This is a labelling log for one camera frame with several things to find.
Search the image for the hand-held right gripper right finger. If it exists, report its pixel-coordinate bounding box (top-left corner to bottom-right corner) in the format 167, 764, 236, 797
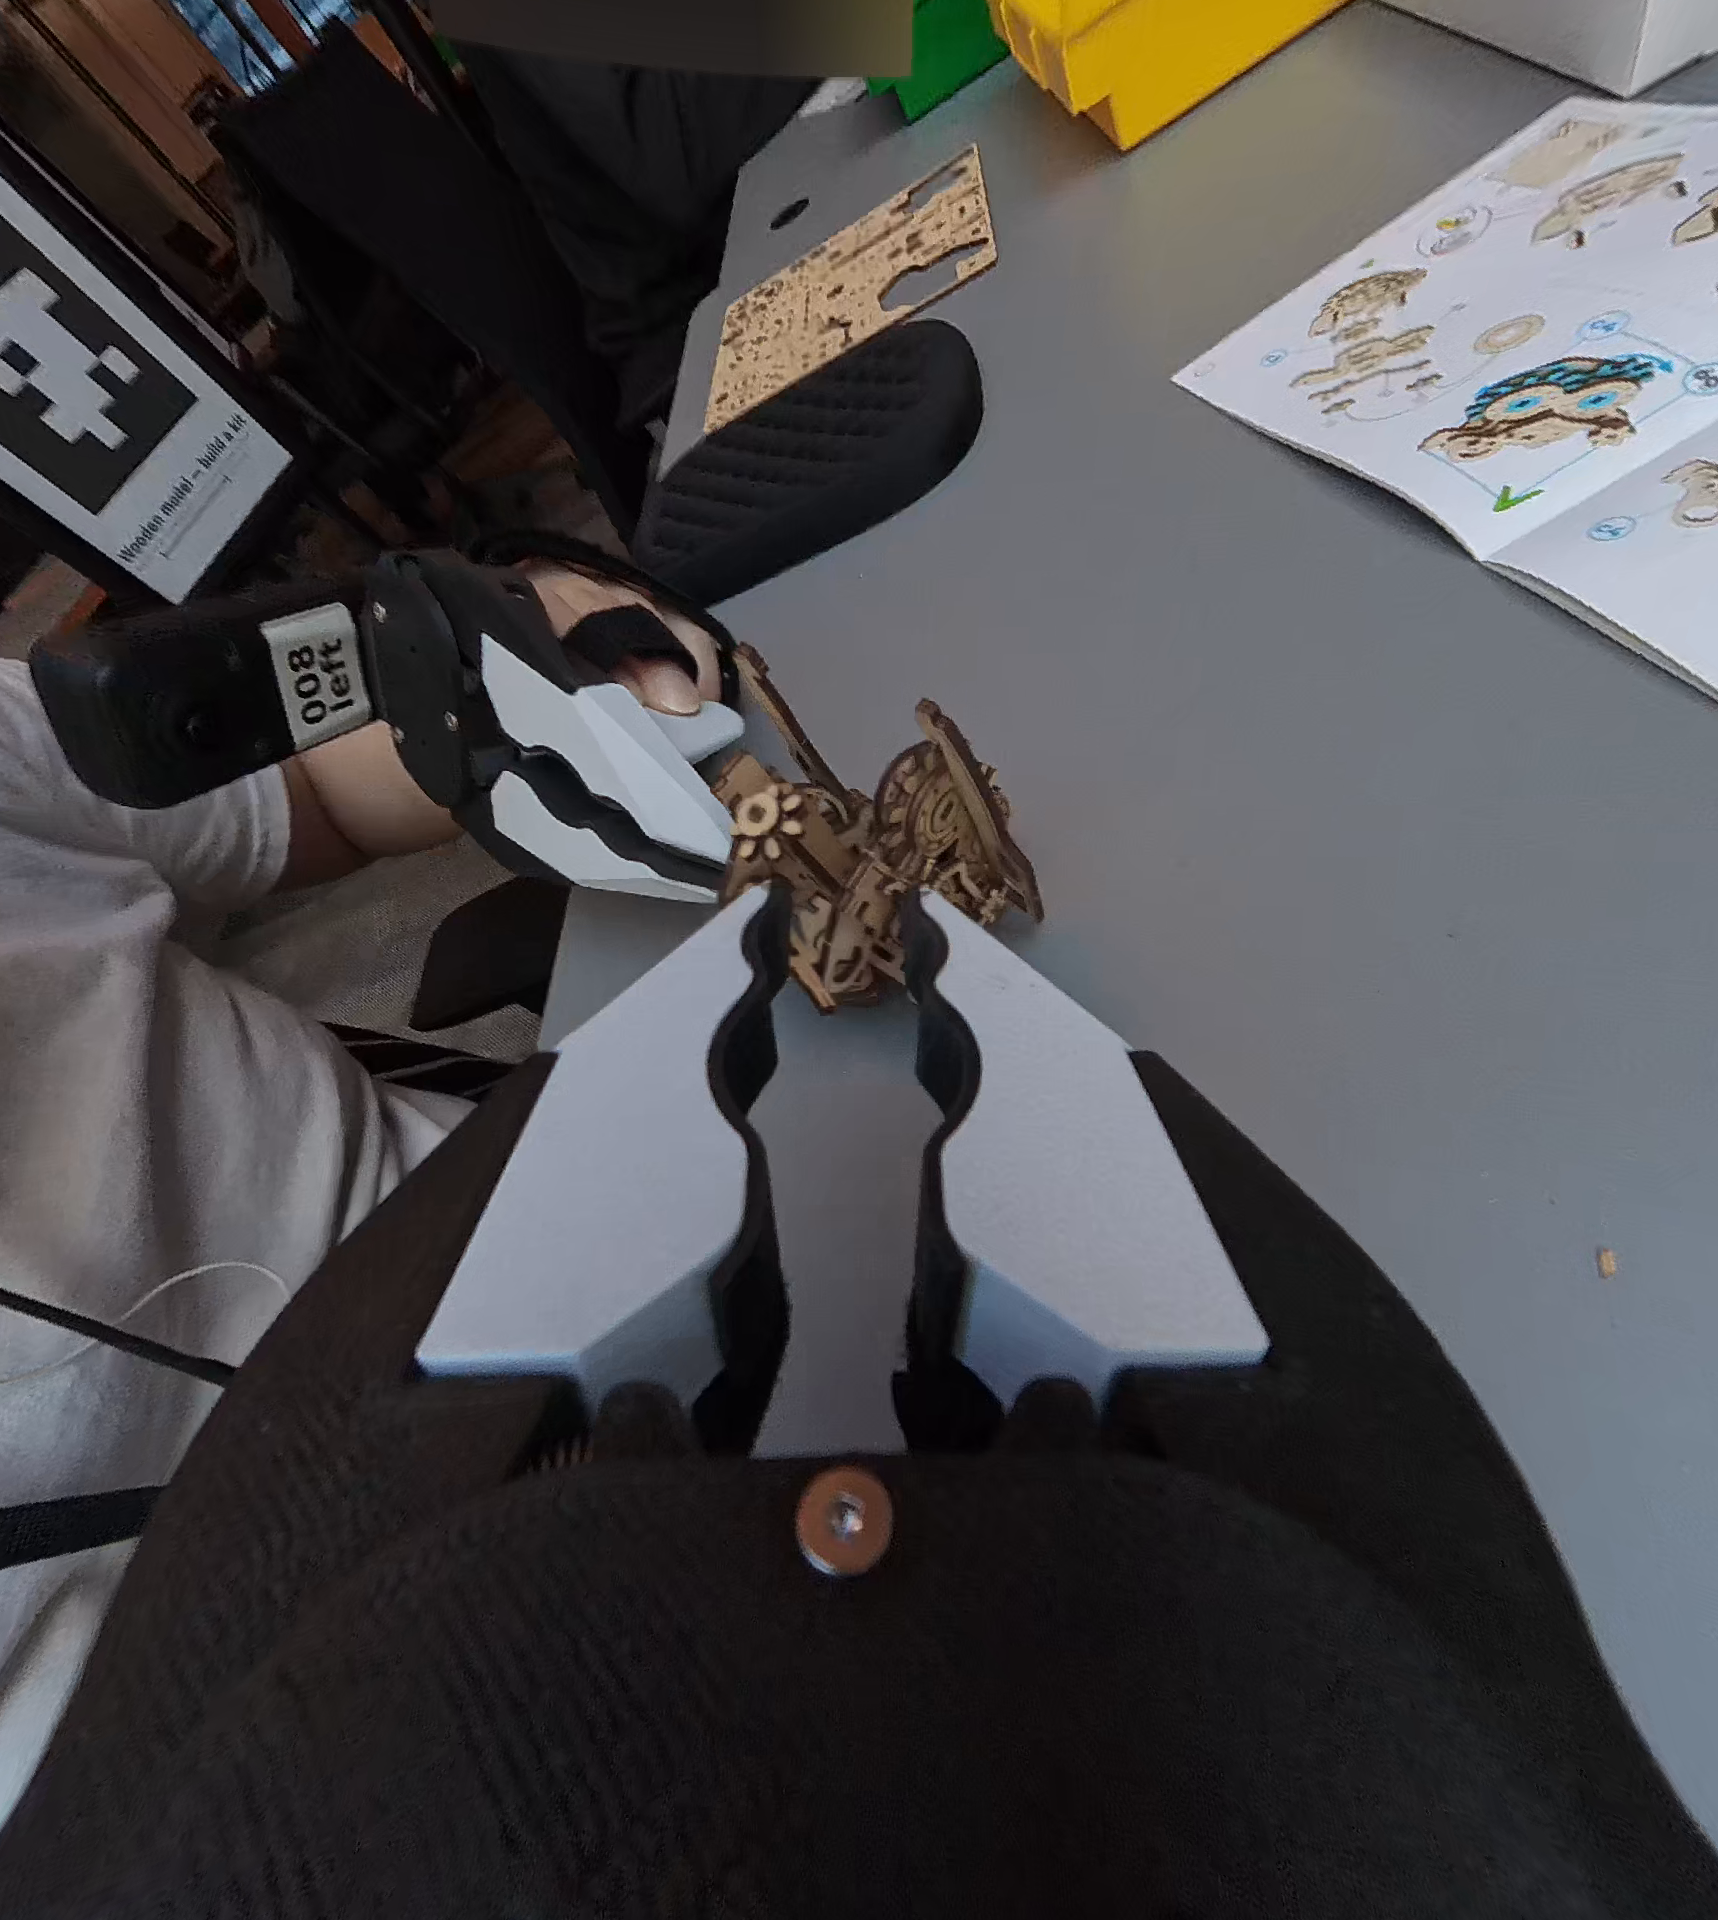
892, 888, 1271, 1453

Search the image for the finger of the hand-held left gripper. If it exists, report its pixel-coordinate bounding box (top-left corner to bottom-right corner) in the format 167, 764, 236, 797
474, 637, 737, 869
494, 750, 721, 906

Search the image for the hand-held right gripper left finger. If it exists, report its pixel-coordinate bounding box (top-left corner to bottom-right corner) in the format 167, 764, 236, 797
414, 887, 794, 1458

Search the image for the wooden mechanical model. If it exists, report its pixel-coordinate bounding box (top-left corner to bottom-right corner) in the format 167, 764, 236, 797
716, 646, 1045, 1016

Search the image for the person's left forearm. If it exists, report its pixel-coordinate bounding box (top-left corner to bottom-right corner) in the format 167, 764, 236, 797
282, 735, 461, 880

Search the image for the wooden parts sheet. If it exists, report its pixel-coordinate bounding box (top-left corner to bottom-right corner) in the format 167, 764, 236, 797
702, 144, 1000, 437

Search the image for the person's left hand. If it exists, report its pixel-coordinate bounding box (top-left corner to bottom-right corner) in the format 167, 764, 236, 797
516, 554, 735, 718

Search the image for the green plastic bin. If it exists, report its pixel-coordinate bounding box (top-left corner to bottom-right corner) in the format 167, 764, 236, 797
881, 0, 1014, 123

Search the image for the yellow plastic bin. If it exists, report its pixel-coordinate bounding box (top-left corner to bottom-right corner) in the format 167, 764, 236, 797
986, 0, 1357, 153

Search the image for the illustrated instruction booklet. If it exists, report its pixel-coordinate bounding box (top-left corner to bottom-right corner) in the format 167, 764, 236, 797
1171, 93, 1718, 759

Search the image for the white cardboard box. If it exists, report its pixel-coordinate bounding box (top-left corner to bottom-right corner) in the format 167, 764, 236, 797
1376, 0, 1718, 99

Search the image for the thin white cable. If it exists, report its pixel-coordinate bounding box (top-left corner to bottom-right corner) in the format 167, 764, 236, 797
0, 1264, 314, 1398

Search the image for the thin black cable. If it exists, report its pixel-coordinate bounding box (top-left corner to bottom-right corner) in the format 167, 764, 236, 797
0, 1247, 238, 1385

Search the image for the black strap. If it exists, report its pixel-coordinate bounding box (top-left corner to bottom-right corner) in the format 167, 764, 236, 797
0, 1482, 159, 1596

